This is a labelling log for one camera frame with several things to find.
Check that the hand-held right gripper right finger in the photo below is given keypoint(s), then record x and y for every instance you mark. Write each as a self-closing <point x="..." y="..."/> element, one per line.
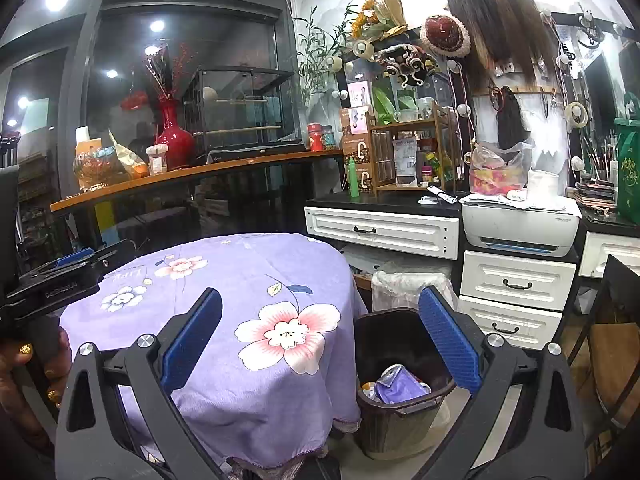
<point x="450" y="340"/>

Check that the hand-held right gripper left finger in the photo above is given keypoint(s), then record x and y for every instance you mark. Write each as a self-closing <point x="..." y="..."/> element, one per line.
<point x="192" y="342"/>

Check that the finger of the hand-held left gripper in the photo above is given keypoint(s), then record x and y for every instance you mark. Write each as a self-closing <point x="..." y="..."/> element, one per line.
<point x="75" y="261"/>
<point x="117" y="252"/>

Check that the purple packet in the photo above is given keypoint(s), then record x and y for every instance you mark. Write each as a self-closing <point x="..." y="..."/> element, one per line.
<point x="400" y="392"/>

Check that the dark brown trash bin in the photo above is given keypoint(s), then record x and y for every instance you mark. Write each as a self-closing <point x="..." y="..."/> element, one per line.
<point x="390" y="425"/>

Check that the person's left hand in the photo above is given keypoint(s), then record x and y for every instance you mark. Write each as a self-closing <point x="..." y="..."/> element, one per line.
<point x="25" y="380"/>

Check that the white lined waste basket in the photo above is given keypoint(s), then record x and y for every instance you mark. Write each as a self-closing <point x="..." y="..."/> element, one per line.
<point x="405" y="285"/>

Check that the purple floral tablecloth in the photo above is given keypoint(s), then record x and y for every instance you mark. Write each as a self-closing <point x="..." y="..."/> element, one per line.
<point x="250" y="400"/>

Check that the white drawer unit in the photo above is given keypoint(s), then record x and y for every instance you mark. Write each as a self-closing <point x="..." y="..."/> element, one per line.
<point x="515" y="290"/>

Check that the glass candy bowl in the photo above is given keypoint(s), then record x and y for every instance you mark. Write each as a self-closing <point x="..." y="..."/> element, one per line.
<point x="95" y="167"/>

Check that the yellow snack bag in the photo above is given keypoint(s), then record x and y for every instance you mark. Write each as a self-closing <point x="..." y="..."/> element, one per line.
<point x="127" y="157"/>

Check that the labelled plastic cup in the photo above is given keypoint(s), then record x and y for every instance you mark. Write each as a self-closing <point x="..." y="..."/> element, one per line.
<point x="156" y="158"/>

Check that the wooden counter shelf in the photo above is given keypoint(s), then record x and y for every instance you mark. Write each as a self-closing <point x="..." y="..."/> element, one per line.
<point x="200" y="172"/>

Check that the orange white carton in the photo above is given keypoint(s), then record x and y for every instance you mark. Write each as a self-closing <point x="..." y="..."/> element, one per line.
<point x="82" y="142"/>

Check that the red vase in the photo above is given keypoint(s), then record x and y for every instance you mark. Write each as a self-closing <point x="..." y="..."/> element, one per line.
<point x="172" y="135"/>

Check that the white printer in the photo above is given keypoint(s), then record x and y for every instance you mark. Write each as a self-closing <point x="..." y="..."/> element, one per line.
<point x="520" y="227"/>

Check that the white cosmetic tube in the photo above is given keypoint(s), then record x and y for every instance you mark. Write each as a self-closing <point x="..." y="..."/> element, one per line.
<point x="444" y="193"/>

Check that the black wooden chair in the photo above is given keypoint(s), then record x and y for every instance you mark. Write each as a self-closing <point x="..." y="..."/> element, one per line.
<point x="615" y="340"/>

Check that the clear plastic bag of snacks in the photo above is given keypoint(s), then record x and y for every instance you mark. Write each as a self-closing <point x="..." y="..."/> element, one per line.
<point x="500" y="170"/>

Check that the brown printed box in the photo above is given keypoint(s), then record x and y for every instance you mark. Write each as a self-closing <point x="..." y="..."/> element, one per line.
<point x="367" y="180"/>
<point x="359" y="150"/>

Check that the green bottle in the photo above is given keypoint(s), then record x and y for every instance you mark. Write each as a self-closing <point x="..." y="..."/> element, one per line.
<point x="354" y="177"/>

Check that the dried red flower stems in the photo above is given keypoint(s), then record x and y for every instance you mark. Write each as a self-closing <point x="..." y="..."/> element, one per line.
<point x="162" y="67"/>

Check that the glass display cage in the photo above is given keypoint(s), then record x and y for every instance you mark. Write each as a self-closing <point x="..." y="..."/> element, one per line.
<point x="240" y="105"/>

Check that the stack of makeup palettes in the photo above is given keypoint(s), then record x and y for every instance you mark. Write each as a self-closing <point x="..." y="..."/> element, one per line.
<point x="595" y="192"/>

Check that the wooden desktop rack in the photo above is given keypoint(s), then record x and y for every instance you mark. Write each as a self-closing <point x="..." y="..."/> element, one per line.
<point x="415" y="127"/>

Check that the red tin can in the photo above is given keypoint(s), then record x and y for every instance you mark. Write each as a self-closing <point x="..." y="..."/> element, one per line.
<point x="315" y="137"/>

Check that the clear pitcher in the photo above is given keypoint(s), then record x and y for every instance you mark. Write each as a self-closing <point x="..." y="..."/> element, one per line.
<point x="406" y="115"/>

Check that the clear glass cup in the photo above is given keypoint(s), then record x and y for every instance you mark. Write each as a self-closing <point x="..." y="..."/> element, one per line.
<point x="425" y="107"/>

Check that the teal jar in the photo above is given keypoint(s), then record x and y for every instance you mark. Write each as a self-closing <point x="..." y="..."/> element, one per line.
<point x="328" y="137"/>

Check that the brown photo box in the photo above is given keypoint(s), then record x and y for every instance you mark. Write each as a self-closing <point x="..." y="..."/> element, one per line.
<point x="356" y="120"/>

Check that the green shopping bag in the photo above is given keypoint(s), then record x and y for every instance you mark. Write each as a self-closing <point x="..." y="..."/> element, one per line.
<point x="627" y="170"/>

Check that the green leaf decoration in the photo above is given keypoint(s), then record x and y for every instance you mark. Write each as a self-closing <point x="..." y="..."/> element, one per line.
<point x="385" y="102"/>

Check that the vanity mirror with bulbs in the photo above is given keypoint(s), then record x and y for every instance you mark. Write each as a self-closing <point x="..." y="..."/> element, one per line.
<point x="442" y="87"/>

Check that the tape roll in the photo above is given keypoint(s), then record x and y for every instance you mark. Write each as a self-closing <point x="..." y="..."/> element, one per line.
<point x="576" y="114"/>

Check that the pink box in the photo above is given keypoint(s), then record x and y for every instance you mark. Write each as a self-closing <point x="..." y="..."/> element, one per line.
<point x="361" y="94"/>

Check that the ornate headdress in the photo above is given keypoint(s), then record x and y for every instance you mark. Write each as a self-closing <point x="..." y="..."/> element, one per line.
<point x="407" y="62"/>

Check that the green bamboo plant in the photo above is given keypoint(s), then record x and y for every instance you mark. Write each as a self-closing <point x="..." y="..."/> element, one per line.
<point x="320" y="55"/>

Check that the round red fuzzy hat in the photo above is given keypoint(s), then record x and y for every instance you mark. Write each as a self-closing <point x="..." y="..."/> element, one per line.
<point x="445" y="35"/>

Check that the hanging hair extensions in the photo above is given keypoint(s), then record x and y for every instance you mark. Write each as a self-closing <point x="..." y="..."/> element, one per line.
<point x="495" y="25"/>

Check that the sunflower bouquet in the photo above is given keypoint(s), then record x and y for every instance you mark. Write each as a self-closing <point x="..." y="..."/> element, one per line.
<point x="380" y="15"/>

